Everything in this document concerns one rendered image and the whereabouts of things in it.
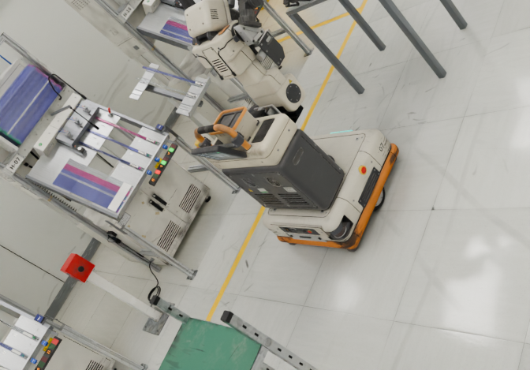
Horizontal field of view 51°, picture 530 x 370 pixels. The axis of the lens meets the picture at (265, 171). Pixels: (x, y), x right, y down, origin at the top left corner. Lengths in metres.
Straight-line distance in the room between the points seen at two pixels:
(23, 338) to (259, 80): 2.06
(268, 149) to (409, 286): 0.91
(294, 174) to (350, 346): 0.85
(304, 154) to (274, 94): 0.37
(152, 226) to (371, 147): 1.88
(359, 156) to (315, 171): 0.33
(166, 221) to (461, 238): 2.33
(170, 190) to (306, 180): 1.75
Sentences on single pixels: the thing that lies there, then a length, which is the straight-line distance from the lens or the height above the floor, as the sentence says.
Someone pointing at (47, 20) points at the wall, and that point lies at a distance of 5.97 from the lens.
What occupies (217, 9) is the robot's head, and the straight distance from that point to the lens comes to 2.78.
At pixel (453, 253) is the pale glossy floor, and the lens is 2.69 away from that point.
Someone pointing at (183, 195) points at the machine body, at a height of 0.24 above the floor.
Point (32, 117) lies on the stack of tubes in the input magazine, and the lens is 4.10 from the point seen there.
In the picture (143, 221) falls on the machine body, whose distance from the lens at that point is 4.18.
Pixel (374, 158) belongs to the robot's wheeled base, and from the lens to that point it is 3.05.
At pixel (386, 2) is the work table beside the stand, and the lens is 3.25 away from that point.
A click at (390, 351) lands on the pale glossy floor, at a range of 2.62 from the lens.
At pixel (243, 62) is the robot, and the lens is 2.83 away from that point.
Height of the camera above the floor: 1.99
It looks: 29 degrees down
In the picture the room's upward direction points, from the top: 49 degrees counter-clockwise
